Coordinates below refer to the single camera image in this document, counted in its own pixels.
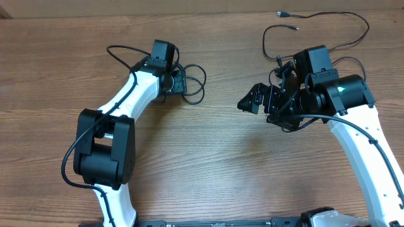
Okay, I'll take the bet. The long black USB cable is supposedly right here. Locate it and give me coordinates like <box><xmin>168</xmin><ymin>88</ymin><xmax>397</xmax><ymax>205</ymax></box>
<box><xmin>262</xmin><ymin>11</ymin><xmax>370</xmax><ymax>61</ymax></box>

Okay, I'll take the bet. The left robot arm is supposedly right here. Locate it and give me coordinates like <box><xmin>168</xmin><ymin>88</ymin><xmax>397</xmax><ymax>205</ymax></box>
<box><xmin>67</xmin><ymin>40</ymin><xmax>186</xmax><ymax>226</ymax></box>

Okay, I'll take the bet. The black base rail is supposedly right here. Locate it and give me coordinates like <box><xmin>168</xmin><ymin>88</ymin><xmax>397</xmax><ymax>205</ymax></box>
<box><xmin>78</xmin><ymin>216</ymin><xmax>316</xmax><ymax>227</ymax></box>

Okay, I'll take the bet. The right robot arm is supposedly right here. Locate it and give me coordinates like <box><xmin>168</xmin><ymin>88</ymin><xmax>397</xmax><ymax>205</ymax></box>
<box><xmin>237</xmin><ymin>45</ymin><xmax>403</xmax><ymax>226</ymax></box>

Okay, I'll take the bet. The short black cable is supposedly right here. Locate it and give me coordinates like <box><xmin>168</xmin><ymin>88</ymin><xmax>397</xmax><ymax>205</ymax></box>
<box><xmin>163</xmin><ymin>62</ymin><xmax>208</xmax><ymax>105</ymax></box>
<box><xmin>268</xmin><ymin>55</ymin><xmax>367</xmax><ymax>86</ymax></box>

